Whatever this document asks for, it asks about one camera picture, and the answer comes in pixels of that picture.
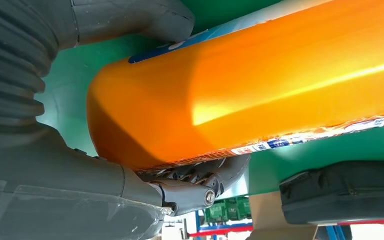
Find blue and red storage rack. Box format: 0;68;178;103
178;210;384;240

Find green plastic crate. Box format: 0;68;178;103
204;196;253;224

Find open cardboard box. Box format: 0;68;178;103
245;191;319;240

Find black zippered carrying case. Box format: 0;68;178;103
279;161;384;226

